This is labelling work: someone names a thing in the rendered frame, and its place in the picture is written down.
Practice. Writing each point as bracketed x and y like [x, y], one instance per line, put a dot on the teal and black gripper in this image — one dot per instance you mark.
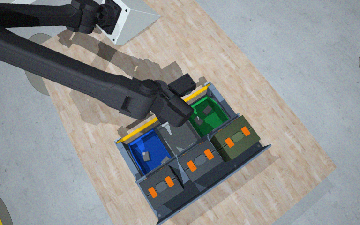
[161, 120]

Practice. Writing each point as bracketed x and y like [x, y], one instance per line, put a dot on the blue bin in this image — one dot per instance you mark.
[148, 142]

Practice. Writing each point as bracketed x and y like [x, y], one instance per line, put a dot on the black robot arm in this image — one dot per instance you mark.
[132, 97]

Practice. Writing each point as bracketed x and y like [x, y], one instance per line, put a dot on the grey open bin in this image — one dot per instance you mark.
[178, 138]

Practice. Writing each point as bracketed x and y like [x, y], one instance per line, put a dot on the green open bin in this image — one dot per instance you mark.
[215, 117]

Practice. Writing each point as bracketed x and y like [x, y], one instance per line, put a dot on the yellow long thin bar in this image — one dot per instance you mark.
[155, 119]

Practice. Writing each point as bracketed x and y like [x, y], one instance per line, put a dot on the olive green case with orange latches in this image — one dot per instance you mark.
[234, 139]

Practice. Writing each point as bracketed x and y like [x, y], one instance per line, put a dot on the dark grey case with orange latches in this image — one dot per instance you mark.
[200, 160]
[162, 186]

